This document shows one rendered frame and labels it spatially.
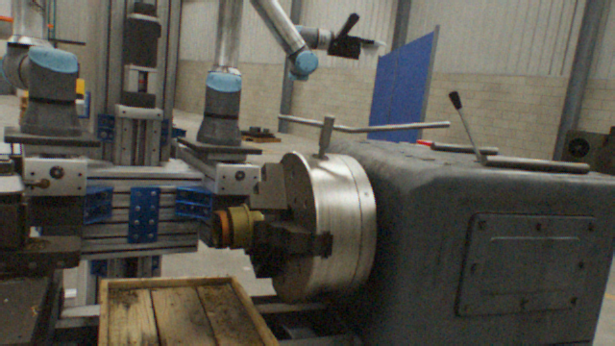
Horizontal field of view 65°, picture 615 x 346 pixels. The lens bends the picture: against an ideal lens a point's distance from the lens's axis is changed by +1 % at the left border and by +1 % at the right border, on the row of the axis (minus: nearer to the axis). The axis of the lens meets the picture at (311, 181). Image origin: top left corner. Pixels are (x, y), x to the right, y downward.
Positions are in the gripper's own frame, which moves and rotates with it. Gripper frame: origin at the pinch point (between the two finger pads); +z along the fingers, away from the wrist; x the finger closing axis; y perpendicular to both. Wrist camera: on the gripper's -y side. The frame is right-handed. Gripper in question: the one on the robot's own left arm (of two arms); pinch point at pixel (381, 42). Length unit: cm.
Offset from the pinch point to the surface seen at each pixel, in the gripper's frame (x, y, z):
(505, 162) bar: 94, 19, 0
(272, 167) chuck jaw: 82, 28, -45
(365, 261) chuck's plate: 102, 39, -28
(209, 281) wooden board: 77, 58, -56
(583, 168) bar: 90, 19, 22
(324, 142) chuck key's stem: 90, 20, -36
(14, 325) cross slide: 113, 46, -83
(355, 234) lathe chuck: 102, 33, -31
